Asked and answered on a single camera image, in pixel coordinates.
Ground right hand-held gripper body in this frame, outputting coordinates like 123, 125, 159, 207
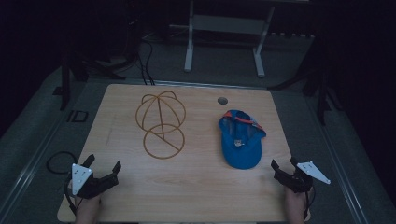
274, 161, 332, 194

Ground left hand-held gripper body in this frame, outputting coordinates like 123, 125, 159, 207
71, 163, 120, 200

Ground blue baseball cap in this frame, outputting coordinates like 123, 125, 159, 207
218, 109, 267, 171

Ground gold wire hat stand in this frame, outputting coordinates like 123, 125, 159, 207
134, 90, 187, 161

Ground person's left hand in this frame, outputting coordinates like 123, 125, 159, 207
67, 180, 102, 224

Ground person's right hand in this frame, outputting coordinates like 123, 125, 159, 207
284, 186, 312, 224

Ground black tripod stand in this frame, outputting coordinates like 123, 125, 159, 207
51, 40, 129, 112
266, 34, 344, 127

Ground white metal stand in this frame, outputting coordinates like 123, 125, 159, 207
169, 0, 276, 78

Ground black floor cables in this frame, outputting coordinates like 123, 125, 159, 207
136, 36, 157, 86

